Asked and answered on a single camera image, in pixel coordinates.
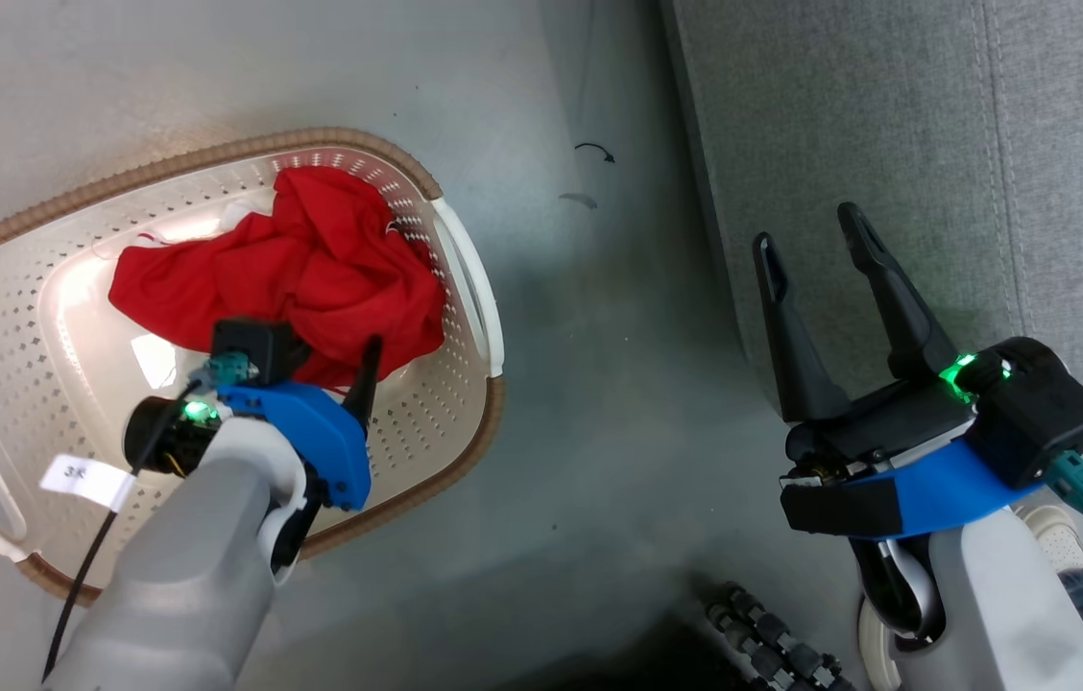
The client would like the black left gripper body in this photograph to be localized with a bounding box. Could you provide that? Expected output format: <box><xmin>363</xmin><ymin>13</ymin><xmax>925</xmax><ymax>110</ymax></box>
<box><xmin>123</xmin><ymin>395</ymin><xmax>218</xmax><ymax>478</ymax></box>

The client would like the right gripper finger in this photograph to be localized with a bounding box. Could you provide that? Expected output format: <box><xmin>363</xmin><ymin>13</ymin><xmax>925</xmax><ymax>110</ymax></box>
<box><xmin>753</xmin><ymin>231</ymin><xmax>853</xmax><ymax>424</ymax></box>
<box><xmin>836</xmin><ymin>201</ymin><xmax>959</xmax><ymax>381</ymax></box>

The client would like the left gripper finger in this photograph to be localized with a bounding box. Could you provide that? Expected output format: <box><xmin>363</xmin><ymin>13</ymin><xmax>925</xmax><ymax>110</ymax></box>
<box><xmin>341</xmin><ymin>336</ymin><xmax>384</xmax><ymax>435</ymax></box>

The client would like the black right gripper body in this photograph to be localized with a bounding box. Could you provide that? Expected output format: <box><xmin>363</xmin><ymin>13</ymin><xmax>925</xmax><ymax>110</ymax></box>
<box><xmin>779</xmin><ymin>376</ymin><xmax>977</xmax><ymax>536</ymax></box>

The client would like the red cloth garment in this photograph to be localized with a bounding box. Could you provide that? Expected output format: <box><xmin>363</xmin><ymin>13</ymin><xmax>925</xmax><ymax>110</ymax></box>
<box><xmin>108</xmin><ymin>165</ymin><xmax>447</xmax><ymax>390</ymax></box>

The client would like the grey fabric sofa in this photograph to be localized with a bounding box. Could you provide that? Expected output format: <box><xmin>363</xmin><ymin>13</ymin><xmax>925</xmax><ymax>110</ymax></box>
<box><xmin>660</xmin><ymin>0</ymin><xmax>1083</xmax><ymax>486</ymax></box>

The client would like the perforated cream laundry basket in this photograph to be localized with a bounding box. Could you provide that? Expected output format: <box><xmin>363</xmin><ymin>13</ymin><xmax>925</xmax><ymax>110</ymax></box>
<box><xmin>0</xmin><ymin>127</ymin><xmax>507</xmax><ymax>608</ymax></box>

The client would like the blue left camera mount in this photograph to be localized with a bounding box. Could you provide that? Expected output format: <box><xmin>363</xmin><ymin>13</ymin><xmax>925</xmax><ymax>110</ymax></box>
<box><xmin>215</xmin><ymin>382</ymin><xmax>373</xmax><ymax>512</ymax></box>

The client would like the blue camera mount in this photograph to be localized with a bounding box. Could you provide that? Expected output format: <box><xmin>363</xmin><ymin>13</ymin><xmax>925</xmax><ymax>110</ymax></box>
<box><xmin>215</xmin><ymin>382</ymin><xmax>373</xmax><ymax>512</ymax></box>
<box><xmin>849</xmin><ymin>437</ymin><xmax>1047</xmax><ymax>540</ymax></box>

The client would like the white paper cable label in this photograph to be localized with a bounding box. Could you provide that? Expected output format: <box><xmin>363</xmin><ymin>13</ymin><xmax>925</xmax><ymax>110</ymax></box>
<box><xmin>39</xmin><ymin>453</ymin><xmax>136</xmax><ymax>512</ymax></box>

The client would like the blue right camera mount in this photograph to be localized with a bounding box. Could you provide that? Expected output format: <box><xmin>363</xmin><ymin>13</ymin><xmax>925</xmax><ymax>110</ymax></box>
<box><xmin>849</xmin><ymin>437</ymin><xmax>1047</xmax><ymax>540</ymax></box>

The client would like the teal left camera connector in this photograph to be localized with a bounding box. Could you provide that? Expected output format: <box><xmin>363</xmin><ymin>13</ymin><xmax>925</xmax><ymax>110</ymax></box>
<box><xmin>186</xmin><ymin>351</ymin><xmax>260</xmax><ymax>391</ymax></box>

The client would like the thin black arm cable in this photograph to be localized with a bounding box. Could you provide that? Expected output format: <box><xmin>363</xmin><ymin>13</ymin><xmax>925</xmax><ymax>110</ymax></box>
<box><xmin>40</xmin><ymin>379</ymin><xmax>206</xmax><ymax>684</ymax></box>

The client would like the black corrugated hose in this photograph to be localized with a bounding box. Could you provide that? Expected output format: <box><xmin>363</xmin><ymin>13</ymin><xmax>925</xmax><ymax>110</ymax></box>
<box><xmin>703</xmin><ymin>580</ymin><xmax>855</xmax><ymax>691</ymax></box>

